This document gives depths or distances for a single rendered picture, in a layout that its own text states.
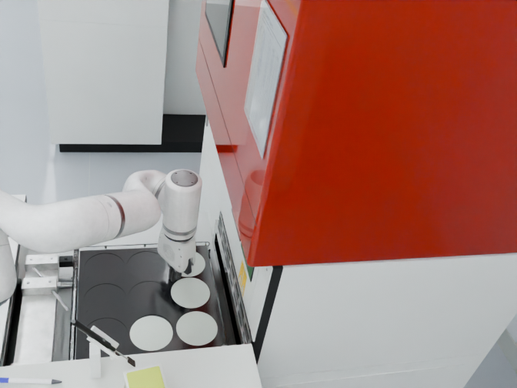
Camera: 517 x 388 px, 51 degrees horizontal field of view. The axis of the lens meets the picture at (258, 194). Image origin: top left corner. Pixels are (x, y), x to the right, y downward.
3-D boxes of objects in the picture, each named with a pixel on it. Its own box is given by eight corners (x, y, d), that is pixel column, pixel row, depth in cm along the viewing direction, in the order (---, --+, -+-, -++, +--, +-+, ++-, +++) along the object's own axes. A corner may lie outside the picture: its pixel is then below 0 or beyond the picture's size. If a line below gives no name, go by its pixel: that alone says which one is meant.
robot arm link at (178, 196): (152, 219, 131) (181, 238, 128) (155, 175, 123) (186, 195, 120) (175, 202, 137) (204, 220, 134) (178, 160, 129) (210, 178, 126)
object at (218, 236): (217, 242, 165) (221, 219, 160) (245, 370, 133) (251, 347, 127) (211, 242, 165) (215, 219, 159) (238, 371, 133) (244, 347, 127)
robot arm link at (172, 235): (154, 217, 132) (153, 225, 134) (177, 238, 128) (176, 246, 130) (181, 204, 137) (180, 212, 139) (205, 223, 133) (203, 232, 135)
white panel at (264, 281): (205, 174, 195) (218, 72, 170) (253, 379, 135) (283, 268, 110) (197, 174, 194) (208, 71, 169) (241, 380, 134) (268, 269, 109)
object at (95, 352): (118, 361, 116) (118, 322, 108) (119, 378, 113) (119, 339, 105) (88, 364, 115) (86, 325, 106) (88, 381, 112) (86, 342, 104)
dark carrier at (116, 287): (206, 246, 157) (206, 245, 156) (226, 349, 131) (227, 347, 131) (79, 252, 148) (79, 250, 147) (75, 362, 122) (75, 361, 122)
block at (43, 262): (58, 260, 146) (58, 252, 144) (58, 270, 143) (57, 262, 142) (26, 262, 144) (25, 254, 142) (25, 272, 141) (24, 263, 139)
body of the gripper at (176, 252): (154, 222, 134) (152, 253, 141) (181, 245, 129) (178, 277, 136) (178, 209, 138) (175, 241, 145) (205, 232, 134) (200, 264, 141)
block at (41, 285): (57, 283, 140) (56, 275, 138) (56, 293, 138) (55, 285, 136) (23, 285, 138) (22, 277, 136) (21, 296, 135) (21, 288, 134)
